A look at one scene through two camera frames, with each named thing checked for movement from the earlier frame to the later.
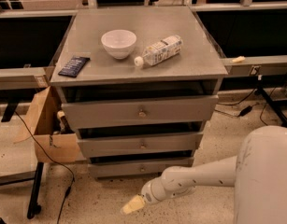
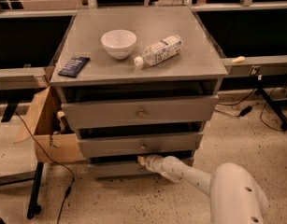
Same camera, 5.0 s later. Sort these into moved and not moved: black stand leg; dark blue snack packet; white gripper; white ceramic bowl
Moved: white gripper
Not moved: black stand leg; white ceramic bowl; dark blue snack packet
